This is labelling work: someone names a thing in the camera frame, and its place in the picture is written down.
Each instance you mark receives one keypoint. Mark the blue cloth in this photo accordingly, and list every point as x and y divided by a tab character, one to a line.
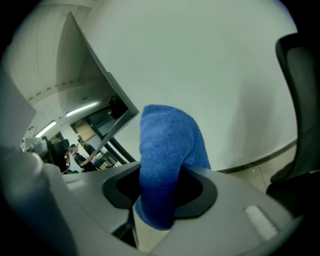
165	150

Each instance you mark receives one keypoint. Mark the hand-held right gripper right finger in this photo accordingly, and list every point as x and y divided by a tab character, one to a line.
237	225

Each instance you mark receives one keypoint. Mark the long ceiling light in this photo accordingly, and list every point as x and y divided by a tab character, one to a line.
46	128

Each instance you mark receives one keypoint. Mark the black mesh office chair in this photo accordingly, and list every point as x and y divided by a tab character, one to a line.
302	112

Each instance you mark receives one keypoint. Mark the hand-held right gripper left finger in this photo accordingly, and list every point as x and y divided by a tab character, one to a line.
87	190

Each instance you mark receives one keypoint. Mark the green wall sign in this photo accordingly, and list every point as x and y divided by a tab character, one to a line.
53	139

